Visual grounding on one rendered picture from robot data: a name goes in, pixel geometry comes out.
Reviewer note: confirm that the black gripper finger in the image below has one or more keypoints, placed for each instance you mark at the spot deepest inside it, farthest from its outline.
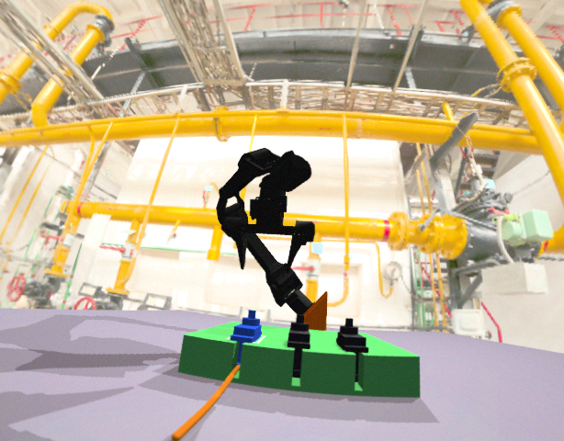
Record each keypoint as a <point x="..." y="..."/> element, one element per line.
<point x="297" y="241"/>
<point x="241" y="245"/>

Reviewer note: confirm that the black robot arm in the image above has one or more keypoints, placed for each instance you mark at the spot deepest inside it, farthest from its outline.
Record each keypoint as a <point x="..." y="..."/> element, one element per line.
<point x="286" y="173"/>

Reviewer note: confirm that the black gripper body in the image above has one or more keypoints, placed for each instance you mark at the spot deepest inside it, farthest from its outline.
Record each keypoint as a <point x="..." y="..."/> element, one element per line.
<point x="268" y="225"/>

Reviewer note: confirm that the green flat platform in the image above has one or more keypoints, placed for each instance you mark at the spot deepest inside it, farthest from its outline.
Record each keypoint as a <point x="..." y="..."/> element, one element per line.
<point x="301" y="359"/>

